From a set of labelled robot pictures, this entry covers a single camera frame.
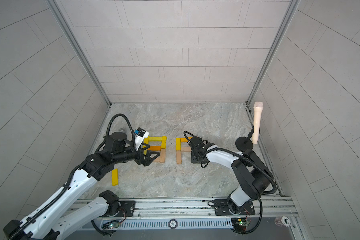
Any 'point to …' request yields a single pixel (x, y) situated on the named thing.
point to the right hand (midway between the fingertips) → (195, 159)
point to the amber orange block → (184, 139)
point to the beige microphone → (258, 106)
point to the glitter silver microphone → (122, 129)
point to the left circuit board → (111, 224)
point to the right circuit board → (240, 224)
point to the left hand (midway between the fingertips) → (156, 150)
